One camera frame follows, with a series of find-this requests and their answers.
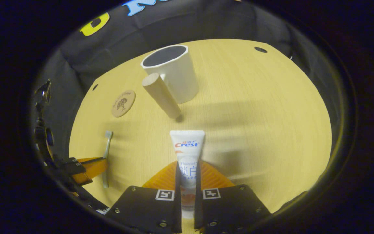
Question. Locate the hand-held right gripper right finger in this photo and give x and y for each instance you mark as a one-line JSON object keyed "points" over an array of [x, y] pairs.
{"points": [[198, 208]]}

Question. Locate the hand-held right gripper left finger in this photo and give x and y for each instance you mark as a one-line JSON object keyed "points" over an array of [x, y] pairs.
{"points": [[178, 208]]}

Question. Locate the white cup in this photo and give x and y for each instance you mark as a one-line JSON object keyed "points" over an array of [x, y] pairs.
{"points": [[180, 78]]}

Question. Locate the white toothpaste tube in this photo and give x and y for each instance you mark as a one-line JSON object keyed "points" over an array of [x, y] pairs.
{"points": [[187, 143]]}

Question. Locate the round wooden coaster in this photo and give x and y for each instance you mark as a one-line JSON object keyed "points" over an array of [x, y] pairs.
{"points": [[123, 104]]}

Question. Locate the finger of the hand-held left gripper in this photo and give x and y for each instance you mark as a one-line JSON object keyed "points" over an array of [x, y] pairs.
{"points": [[91, 169]]}

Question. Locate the pale green toothbrush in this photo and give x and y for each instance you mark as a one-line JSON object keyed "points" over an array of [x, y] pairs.
{"points": [[107, 149]]}

